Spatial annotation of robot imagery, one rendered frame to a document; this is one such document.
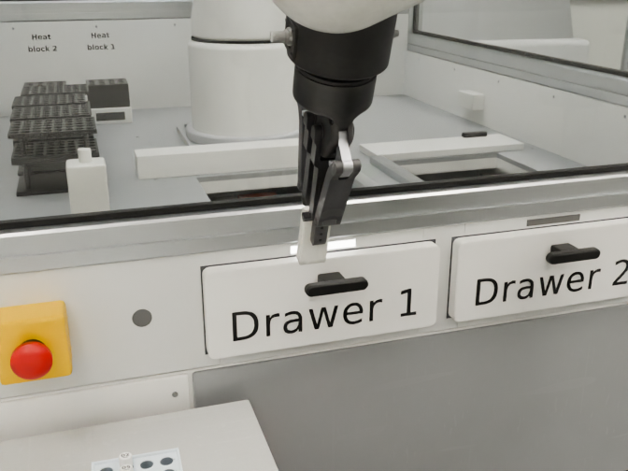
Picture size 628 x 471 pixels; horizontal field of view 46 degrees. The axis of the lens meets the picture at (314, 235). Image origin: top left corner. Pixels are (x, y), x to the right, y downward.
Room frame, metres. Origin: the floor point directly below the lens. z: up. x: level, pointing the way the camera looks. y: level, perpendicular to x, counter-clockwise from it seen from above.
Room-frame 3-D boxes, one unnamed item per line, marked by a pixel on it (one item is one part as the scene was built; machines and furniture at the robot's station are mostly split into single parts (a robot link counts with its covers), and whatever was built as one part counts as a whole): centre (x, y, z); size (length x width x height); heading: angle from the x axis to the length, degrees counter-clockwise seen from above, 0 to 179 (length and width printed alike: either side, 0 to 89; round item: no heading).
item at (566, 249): (0.88, -0.32, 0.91); 0.07 x 0.04 x 0.01; 108
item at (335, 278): (0.78, -0.02, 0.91); 0.07 x 0.04 x 0.01; 108
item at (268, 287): (0.81, -0.01, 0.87); 0.29 x 0.02 x 0.11; 108
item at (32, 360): (0.66, 0.29, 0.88); 0.04 x 0.03 x 0.04; 108
